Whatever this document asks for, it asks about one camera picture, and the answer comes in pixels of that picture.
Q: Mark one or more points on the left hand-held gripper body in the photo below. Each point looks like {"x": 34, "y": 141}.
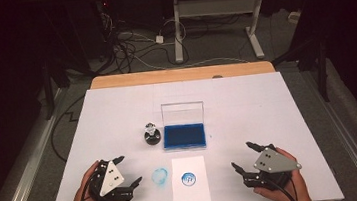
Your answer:
{"x": 111, "y": 178}

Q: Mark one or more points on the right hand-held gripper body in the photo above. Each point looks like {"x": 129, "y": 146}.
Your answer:
{"x": 273, "y": 164}

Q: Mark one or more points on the black stamp with clear knob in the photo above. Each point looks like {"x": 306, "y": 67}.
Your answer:
{"x": 151, "y": 128}

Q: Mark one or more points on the person's right hand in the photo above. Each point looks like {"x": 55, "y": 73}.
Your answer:
{"x": 300, "y": 191}

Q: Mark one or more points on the white paper sheet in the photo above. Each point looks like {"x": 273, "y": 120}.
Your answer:
{"x": 190, "y": 196}

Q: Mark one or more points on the blue ink pad clear case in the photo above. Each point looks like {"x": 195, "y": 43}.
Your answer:
{"x": 183, "y": 136}

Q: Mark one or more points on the black metal stand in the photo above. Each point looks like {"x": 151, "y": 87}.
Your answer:
{"x": 48, "y": 94}
{"x": 323, "y": 75}

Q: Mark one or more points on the wooden table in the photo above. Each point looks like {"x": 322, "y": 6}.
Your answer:
{"x": 164, "y": 76}

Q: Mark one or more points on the white power adapter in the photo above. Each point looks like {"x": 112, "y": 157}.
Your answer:
{"x": 159, "y": 39}

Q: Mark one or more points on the desk with white metal legs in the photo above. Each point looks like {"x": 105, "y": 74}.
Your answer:
{"x": 177, "y": 30}

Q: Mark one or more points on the grey metal floor rail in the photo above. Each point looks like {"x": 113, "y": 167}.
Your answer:
{"x": 352, "y": 149}
{"x": 24, "y": 183}

